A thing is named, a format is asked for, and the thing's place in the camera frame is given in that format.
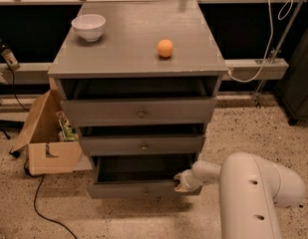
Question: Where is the black floor cable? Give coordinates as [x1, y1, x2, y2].
[8, 149, 79, 239]

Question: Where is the open cardboard box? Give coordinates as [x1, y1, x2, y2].
[11, 78, 82, 175]

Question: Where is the small labelled bottle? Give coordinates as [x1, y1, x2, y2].
[0, 39, 20, 71]

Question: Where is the orange fruit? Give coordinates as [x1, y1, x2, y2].
[157, 39, 173, 58]

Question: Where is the grey drawer cabinet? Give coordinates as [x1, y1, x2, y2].
[48, 0, 228, 171]

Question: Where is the white hanging cable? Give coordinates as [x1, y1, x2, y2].
[226, 0, 295, 84]

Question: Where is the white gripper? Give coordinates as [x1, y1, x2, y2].
[173, 169, 204, 193]

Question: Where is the white ceramic bowl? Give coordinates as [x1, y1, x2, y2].
[72, 14, 106, 42]

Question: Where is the grey bottom drawer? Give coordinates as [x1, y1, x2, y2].
[88, 153, 196, 199]

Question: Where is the grey drawer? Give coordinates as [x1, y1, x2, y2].
[88, 153, 196, 199]
[61, 98, 216, 127]
[80, 135, 205, 156]

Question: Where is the grey top drawer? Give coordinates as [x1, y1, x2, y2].
[61, 98, 216, 127]

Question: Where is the green packet in box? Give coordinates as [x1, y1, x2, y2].
[56, 111, 79, 141]

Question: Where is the dark grey side cabinet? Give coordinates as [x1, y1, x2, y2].
[275, 27, 308, 125]

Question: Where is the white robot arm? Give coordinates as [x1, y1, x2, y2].
[174, 152, 306, 239]

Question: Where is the grey middle drawer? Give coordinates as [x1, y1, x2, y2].
[80, 135, 205, 156]

